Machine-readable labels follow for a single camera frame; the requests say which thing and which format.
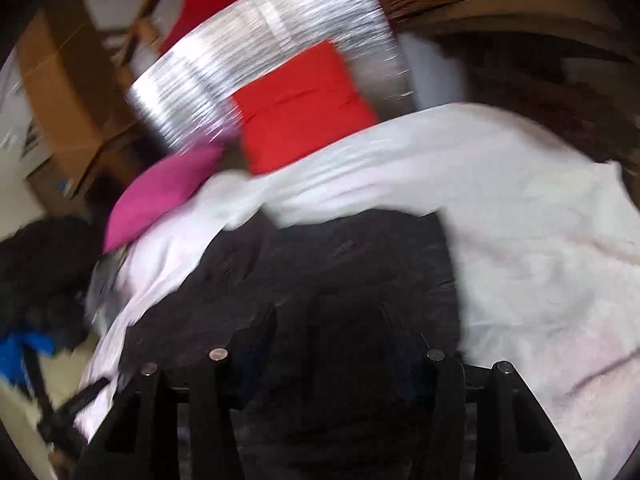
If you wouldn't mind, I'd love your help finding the black quilted puffer jacket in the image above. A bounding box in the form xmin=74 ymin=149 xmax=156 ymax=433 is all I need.
xmin=119 ymin=209 xmax=460 ymax=479

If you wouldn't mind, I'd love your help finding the blue jacket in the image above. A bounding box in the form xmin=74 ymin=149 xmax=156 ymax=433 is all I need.
xmin=0 ymin=332 xmax=55 ymax=386

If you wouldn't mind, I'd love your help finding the grey folded garment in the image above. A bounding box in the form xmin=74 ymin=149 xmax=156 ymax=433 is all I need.
xmin=85 ymin=249 xmax=130 ymax=337

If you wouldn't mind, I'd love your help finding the black coat pile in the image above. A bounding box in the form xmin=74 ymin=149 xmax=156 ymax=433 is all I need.
xmin=1 ymin=216 xmax=102 ymax=352

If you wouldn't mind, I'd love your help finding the white pink bed blanket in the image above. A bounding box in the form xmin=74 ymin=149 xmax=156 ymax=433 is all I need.
xmin=82 ymin=104 xmax=639 ymax=479

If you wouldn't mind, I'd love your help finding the magenta pillow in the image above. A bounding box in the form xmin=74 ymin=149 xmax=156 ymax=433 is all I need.
xmin=103 ymin=143 xmax=224 ymax=254

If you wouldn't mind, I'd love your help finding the brown wooden column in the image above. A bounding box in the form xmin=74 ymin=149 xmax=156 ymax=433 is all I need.
xmin=15 ymin=0 xmax=138 ymax=194

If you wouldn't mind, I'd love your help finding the silver foil insulation panel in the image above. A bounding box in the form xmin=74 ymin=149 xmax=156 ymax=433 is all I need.
xmin=127 ymin=0 xmax=414 ymax=153

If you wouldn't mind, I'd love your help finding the red square pillow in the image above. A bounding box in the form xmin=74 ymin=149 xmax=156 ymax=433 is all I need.
xmin=233 ymin=41 xmax=378 ymax=174

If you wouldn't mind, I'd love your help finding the wooden side table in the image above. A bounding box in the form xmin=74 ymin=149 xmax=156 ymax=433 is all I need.
xmin=395 ymin=0 xmax=639 ymax=162

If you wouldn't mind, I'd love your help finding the wooden stair railing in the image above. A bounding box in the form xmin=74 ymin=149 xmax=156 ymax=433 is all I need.
xmin=112 ymin=0 xmax=162 ymax=90

